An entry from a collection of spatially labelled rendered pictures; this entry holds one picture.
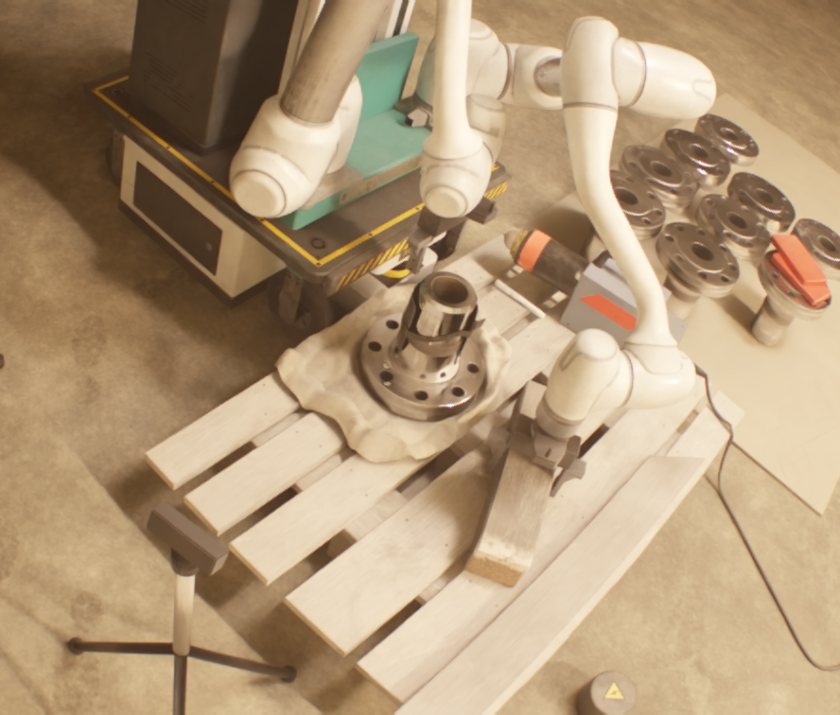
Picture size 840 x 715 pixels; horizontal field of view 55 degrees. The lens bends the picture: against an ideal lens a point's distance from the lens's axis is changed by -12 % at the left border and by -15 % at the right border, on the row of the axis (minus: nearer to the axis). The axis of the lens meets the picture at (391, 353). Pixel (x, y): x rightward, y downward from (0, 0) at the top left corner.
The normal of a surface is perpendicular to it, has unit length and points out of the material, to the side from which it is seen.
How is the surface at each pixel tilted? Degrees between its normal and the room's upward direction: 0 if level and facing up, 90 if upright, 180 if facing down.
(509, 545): 0
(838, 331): 0
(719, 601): 0
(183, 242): 90
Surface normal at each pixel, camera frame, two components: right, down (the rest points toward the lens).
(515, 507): 0.23, -0.66
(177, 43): -0.64, 0.45
